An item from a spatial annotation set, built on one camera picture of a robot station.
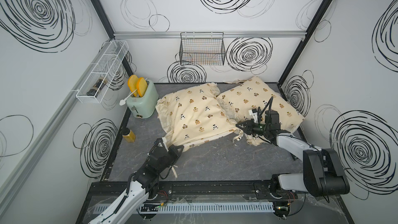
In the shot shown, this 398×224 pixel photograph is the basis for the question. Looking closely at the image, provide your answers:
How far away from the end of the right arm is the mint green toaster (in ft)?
1.93

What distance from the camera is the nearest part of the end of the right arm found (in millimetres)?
676

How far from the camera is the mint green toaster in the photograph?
36.0 inches
